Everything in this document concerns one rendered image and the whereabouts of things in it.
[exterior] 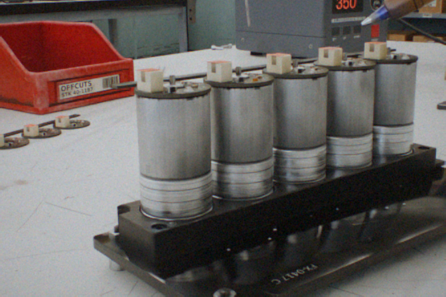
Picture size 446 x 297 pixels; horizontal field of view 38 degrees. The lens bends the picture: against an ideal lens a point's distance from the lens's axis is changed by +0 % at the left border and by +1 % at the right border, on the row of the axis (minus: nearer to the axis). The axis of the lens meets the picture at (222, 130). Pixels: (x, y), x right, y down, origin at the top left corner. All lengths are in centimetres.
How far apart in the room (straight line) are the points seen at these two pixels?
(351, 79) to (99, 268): 12
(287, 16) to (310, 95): 51
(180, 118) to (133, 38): 592
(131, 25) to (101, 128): 568
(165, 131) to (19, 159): 18
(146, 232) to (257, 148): 5
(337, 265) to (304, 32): 54
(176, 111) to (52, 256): 8
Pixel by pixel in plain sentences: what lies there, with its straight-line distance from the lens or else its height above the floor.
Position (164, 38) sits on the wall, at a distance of 641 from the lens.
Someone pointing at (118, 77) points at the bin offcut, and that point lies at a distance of 53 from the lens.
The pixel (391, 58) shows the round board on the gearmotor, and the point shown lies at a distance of 28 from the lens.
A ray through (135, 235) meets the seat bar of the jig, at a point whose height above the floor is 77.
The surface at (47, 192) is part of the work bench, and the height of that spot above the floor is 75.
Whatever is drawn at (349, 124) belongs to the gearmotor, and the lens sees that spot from 26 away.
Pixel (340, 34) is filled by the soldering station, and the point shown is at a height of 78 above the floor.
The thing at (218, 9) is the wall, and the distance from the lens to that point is 633.
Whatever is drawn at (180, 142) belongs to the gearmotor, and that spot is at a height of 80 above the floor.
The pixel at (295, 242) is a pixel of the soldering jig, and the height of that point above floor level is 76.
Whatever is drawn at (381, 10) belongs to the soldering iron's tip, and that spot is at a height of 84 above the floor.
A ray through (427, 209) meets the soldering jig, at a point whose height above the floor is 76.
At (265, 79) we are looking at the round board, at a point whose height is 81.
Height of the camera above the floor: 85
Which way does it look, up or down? 14 degrees down
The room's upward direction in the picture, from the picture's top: 1 degrees counter-clockwise
